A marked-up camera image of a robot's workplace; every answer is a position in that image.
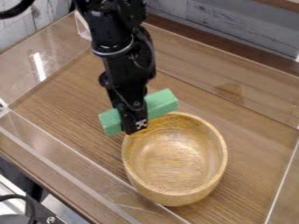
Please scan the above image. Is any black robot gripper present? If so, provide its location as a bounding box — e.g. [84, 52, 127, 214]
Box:
[92, 29, 157, 136]

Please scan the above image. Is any brown wooden bowl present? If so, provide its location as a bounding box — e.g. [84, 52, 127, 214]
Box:
[121, 112, 228, 207]

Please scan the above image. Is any clear acrylic corner bracket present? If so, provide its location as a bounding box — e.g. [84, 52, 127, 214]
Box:
[75, 11, 91, 41]

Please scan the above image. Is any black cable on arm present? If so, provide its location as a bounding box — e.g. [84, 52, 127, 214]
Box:
[0, 0, 36, 20]

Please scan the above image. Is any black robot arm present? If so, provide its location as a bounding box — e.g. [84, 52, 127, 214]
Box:
[73, 0, 156, 135]

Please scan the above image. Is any black metal frame corner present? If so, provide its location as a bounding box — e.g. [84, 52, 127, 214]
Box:
[24, 195, 67, 224]

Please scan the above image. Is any black cable bottom left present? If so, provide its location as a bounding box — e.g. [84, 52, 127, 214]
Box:
[0, 193, 39, 224]

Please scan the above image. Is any green rectangular block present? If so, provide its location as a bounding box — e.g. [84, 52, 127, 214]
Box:
[97, 88, 179, 137]

